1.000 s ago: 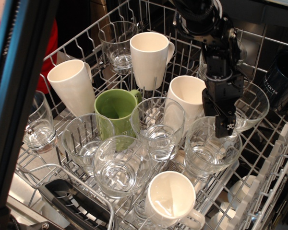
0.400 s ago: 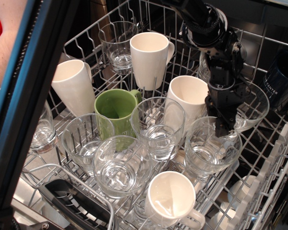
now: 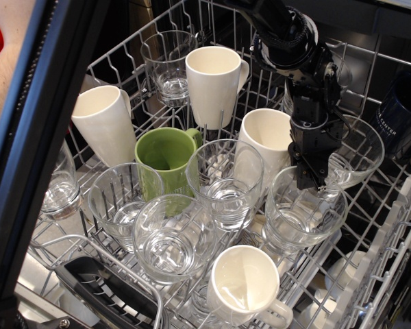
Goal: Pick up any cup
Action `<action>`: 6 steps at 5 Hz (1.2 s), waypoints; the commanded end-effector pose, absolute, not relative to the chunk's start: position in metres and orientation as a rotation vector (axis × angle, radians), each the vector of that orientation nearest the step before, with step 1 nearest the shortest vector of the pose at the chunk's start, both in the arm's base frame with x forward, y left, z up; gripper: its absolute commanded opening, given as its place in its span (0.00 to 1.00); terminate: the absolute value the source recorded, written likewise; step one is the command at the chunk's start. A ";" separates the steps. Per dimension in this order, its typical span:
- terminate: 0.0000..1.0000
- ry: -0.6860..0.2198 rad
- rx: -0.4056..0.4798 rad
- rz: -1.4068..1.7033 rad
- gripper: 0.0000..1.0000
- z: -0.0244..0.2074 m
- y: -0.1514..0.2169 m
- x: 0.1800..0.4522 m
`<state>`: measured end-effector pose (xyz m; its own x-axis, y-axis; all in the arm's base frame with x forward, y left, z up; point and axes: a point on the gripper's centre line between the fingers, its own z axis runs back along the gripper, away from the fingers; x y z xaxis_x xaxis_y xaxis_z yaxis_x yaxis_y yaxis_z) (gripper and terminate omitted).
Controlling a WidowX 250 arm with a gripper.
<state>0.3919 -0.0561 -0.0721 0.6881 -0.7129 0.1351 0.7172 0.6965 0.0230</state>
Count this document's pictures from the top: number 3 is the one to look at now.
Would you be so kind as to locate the white mug centre right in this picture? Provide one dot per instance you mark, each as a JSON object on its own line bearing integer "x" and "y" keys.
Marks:
{"x": 268, "y": 131}

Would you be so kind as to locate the tall white mug left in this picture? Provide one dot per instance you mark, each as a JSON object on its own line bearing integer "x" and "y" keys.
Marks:
{"x": 103, "y": 116}

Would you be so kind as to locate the clear glass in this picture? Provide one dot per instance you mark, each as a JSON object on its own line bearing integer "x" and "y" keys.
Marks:
{"x": 117, "y": 196}
{"x": 287, "y": 102}
{"x": 63, "y": 197}
{"x": 165, "y": 60}
{"x": 174, "y": 238}
{"x": 360, "y": 154}
{"x": 226, "y": 176}
{"x": 297, "y": 219}

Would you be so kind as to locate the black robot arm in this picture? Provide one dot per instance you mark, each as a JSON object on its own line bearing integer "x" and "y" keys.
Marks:
{"x": 286, "y": 42}

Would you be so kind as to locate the green ceramic mug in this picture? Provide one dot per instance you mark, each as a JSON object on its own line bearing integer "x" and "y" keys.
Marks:
{"x": 168, "y": 151}

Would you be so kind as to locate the tall white mug back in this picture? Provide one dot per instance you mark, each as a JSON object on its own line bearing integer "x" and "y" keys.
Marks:
{"x": 215, "y": 77}

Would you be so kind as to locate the tall white mug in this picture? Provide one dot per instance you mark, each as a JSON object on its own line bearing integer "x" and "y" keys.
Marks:
{"x": 215, "y": 77}
{"x": 103, "y": 116}

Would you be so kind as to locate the clear glass behind gripper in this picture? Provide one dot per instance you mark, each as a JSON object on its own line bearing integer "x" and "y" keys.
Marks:
{"x": 287, "y": 102}

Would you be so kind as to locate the grey wire dishwasher rack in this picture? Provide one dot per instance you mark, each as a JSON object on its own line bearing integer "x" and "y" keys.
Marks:
{"x": 359, "y": 277}

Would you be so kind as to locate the dark navy printed mug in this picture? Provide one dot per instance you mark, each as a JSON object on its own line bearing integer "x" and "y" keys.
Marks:
{"x": 392, "y": 120}

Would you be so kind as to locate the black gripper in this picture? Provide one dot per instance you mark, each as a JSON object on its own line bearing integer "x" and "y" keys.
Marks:
{"x": 312, "y": 145}

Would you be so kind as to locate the black frame with spring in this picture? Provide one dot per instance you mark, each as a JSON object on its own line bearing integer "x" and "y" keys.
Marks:
{"x": 58, "y": 46}

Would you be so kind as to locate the white mug front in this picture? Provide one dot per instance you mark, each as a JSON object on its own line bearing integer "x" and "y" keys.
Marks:
{"x": 244, "y": 285}

